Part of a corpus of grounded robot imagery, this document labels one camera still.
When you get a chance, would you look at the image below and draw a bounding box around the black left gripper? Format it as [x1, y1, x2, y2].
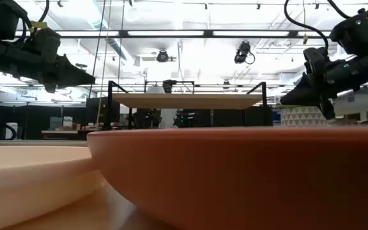
[19, 44, 96, 94]

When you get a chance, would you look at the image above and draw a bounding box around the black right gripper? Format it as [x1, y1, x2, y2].
[279, 56, 368, 121]

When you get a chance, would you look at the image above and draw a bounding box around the orange plate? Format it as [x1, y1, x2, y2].
[86, 126, 368, 230]

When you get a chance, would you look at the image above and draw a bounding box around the peach plate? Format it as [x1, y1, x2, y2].
[0, 145, 107, 230]

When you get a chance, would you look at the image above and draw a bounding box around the black device behind shelf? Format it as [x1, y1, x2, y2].
[162, 79, 178, 95]

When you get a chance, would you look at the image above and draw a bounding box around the white triangle-patterned planter pot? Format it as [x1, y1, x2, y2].
[280, 106, 329, 127]

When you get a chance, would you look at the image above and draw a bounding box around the white background appliance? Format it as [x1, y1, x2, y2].
[6, 122, 19, 141]

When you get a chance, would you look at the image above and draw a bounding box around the black overhead light bar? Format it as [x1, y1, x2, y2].
[14, 29, 332, 40]

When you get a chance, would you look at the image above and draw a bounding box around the thin yellow hanging cable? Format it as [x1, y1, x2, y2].
[95, 0, 112, 128]

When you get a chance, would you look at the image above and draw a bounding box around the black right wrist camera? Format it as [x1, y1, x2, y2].
[302, 46, 329, 76]

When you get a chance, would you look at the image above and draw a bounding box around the thin black hanging cable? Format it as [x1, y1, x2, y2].
[88, 0, 107, 100]

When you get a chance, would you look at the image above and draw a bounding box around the left wrist camera, yellow tape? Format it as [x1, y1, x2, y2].
[27, 20, 61, 63]

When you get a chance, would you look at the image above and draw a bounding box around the yellow hanging cable with connector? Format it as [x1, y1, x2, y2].
[302, 0, 309, 45]

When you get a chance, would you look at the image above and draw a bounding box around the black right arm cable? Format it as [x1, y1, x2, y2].
[282, 0, 330, 52]

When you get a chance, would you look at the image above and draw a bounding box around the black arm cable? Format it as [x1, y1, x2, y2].
[282, 0, 330, 52]
[17, 0, 51, 44]

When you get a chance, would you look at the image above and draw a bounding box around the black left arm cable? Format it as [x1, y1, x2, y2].
[17, 0, 51, 44]

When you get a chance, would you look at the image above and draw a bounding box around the black overhead camera on mount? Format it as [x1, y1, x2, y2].
[234, 40, 256, 65]

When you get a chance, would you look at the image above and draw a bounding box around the round black overhead camera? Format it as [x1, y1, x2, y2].
[156, 49, 171, 63]

